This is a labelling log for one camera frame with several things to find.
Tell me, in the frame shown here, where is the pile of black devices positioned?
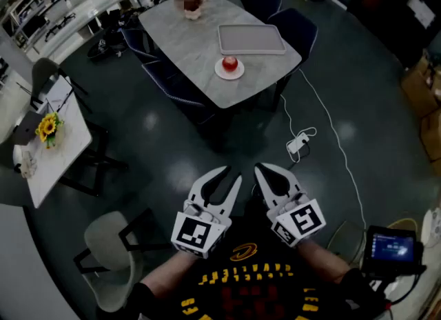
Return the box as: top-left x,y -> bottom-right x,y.
85,0 -> 173,61

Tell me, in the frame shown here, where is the dried plant in white pot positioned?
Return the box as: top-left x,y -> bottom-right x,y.
174,0 -> 207,21

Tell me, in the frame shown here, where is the person's left forearm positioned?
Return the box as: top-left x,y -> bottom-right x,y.
139,251 -> 199,299

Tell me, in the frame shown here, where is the clipboard with paper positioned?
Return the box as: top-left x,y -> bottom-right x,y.
44,77 -> 75,112

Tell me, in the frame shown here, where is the dark blue chair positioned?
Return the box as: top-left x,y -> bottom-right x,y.
240,0 -> 283,23
120,28 -> 163,64
141,59 -> 221,133
267,8 -> 318,112

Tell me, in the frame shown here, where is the black monitor screen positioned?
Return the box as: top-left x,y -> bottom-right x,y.
361,225 -> 427,278

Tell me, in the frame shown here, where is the long white cable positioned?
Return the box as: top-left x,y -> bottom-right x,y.
298,68 -> 367,230

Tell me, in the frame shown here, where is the person's right forearm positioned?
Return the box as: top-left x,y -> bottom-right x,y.
296,239 -> 352,285

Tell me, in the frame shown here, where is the white shelf unit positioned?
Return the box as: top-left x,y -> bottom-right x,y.
0,0 -> 139,54

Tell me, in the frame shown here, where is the white power strip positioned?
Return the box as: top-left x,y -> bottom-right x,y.
286,132 -> 310,154

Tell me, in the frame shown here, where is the cardboard box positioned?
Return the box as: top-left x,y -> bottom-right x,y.
401,56 -> 441,119
420,108 -> 441,164

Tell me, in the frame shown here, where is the person's black printed jersey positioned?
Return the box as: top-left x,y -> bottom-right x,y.
96,197 -> 393,320

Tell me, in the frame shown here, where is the white round plate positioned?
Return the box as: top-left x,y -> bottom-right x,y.
214,57 -> 245,81

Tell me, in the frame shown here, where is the grey laptop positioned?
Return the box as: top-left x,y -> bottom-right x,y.
12,110 -> 44,146

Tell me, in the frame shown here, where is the grey chair with black legs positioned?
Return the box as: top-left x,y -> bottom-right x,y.
30,57 -> 92,112
74,208 -> 156,312

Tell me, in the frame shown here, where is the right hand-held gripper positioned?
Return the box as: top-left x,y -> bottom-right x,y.
254,162 -> 327,249

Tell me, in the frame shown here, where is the grey rectangular tray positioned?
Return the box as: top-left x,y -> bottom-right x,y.
217,23 -> 287,56

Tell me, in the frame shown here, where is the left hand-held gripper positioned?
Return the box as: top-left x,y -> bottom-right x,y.
171,166 -> 243,259

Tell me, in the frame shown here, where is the sunflower bouquet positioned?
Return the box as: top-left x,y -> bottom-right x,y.
35,111 -> 65,150

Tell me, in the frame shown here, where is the red apple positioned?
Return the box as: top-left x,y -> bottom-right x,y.
222,55 -> 239,72

